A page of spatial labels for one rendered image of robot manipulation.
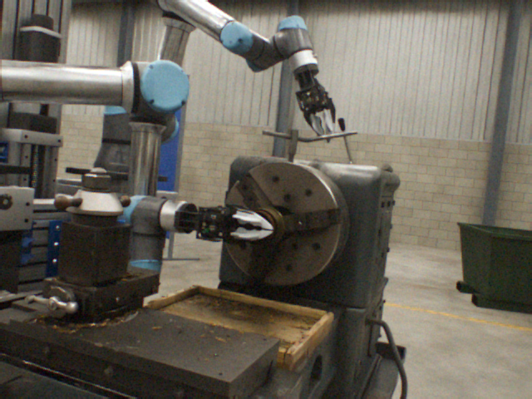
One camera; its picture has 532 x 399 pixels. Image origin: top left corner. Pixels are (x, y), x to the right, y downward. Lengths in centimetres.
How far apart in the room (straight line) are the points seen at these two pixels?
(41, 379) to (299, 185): 72
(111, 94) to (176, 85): 14
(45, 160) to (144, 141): 34
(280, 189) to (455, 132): 1007
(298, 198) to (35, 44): 82
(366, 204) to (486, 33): 1050
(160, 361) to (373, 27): 1144
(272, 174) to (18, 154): 68
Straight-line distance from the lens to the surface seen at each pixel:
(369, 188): 128
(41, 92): 109
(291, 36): 136
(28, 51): 146
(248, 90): 1226
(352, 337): 134
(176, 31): 163
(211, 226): 102
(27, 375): 72
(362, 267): 130
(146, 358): 60
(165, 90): 109
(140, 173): 123
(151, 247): 113
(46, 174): 147
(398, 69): 1149
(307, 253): 116
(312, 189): 115
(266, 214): 104
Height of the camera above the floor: 120
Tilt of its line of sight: 3 degrees down
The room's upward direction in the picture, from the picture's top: 6 degrees clockwise
